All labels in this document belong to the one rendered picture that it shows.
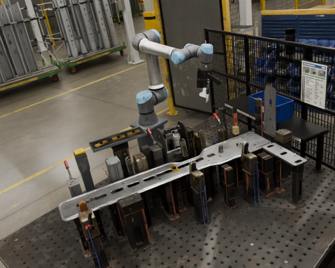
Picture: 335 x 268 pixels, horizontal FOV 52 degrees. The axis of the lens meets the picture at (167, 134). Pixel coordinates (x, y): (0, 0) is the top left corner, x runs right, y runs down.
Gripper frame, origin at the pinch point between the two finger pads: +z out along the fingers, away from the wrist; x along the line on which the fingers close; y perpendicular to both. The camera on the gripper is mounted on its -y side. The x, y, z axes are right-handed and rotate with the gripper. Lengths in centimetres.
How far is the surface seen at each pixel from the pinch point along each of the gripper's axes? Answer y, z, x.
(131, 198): 42, 30, 68
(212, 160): -4.3, 28.2, 31.1
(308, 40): -118, 7, -176
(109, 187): 57, 36, 52
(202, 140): 1.9, 26.2, 10.6
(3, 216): 203, 167, -51
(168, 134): 24.0, 17.5, 19.8
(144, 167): 39, 33, 35
